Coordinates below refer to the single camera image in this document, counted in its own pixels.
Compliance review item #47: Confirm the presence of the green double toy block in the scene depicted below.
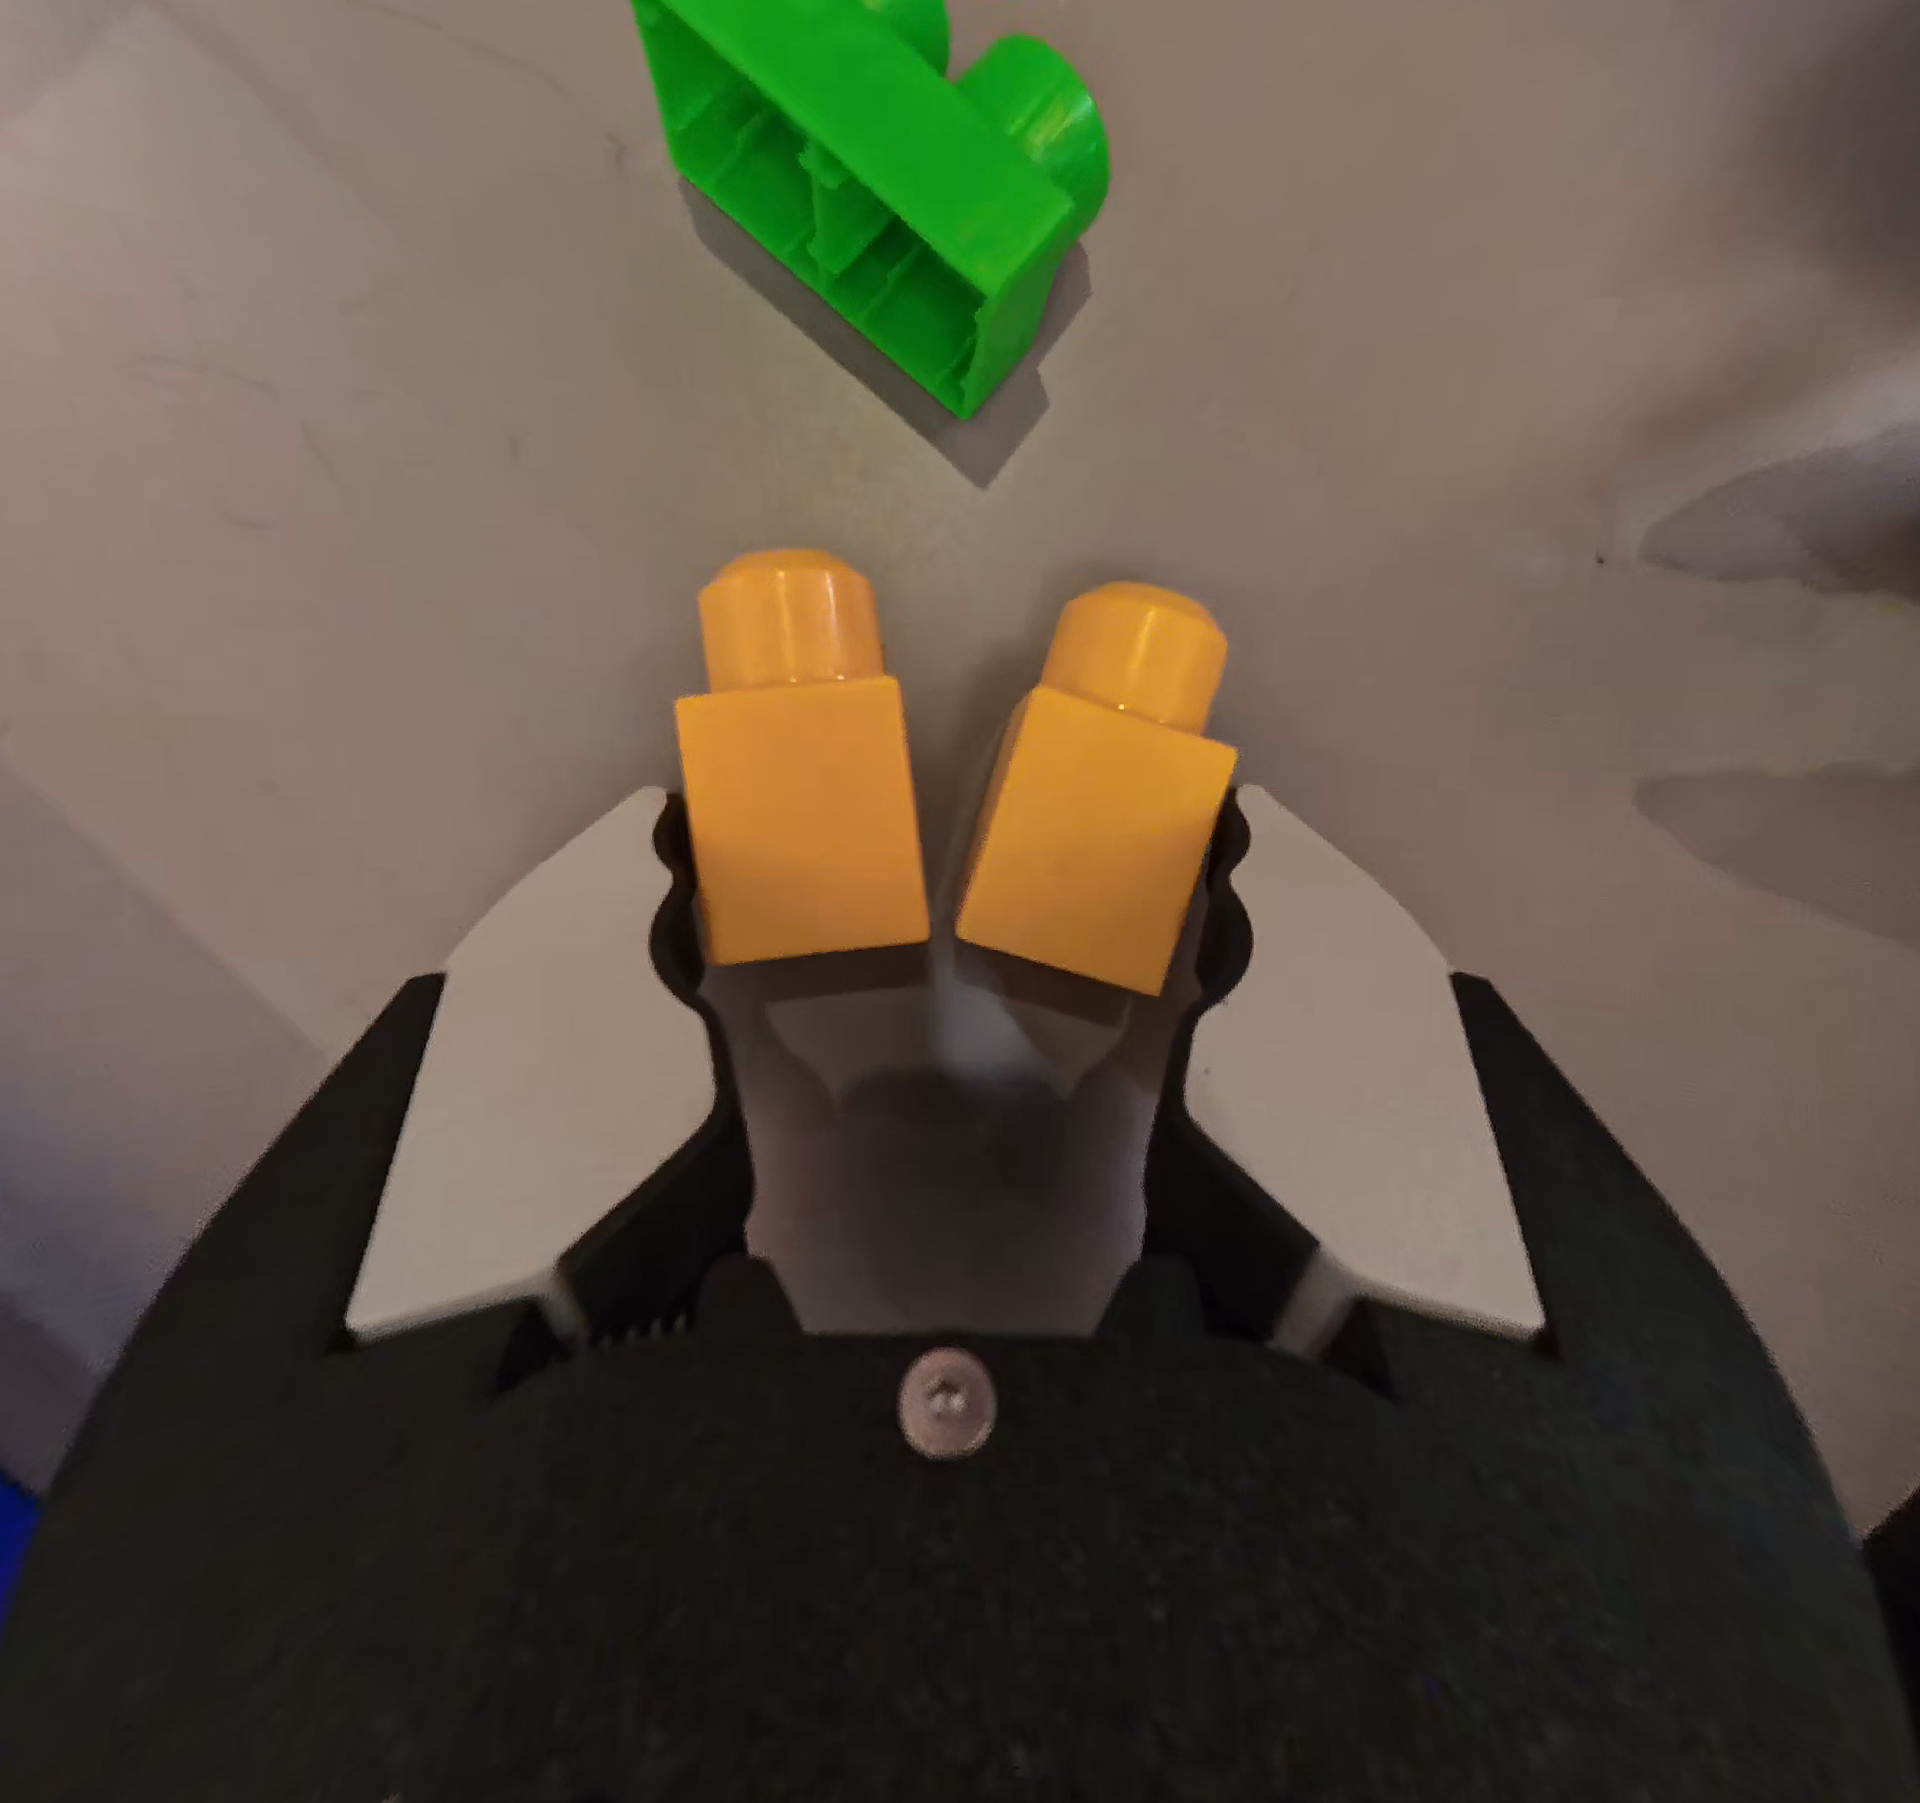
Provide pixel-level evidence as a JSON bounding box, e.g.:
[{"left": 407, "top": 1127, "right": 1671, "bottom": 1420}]
[{"left": 618, "top": 0, "right": 1111, "bottom": 421}]

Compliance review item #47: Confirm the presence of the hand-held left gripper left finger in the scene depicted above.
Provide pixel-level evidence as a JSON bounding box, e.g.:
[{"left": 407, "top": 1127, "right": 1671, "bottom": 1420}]
[{"left": 345, "top": 784, "right": 753, "bottom": 1362}]

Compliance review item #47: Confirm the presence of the yellow toy block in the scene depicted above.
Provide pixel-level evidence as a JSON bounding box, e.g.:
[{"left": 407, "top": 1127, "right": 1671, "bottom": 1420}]
[
  {"left": 954, "top": 579, "right": 1241, "bottom": 997},
  {"left": 672, "top": 547, "right": 936, "bottom": 968}
]

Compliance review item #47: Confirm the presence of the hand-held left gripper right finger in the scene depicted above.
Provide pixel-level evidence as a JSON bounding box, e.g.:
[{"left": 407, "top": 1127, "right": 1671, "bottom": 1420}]
[{"left": 1140, "top": 784, "right": 1550, "bottom": 1362}]

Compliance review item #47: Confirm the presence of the grey desk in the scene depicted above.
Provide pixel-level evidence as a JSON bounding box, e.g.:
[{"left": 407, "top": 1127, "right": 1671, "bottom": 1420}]
[{"left": 0, "top": 0, "right": 1920, "bottom": 1536}]

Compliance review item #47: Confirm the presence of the person's dark sweatshirt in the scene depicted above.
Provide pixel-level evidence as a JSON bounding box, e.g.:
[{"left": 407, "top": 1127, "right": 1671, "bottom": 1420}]
[{"left": 1859, "top": 1495, "right": 1920, "bottom": 1803}]

